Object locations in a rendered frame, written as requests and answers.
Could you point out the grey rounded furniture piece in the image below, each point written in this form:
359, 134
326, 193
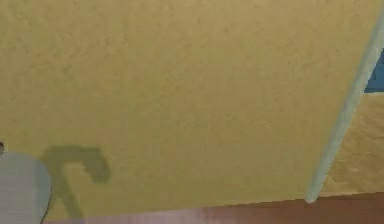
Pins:
21, 190

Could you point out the blue framed window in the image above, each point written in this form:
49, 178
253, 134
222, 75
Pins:
376, 76

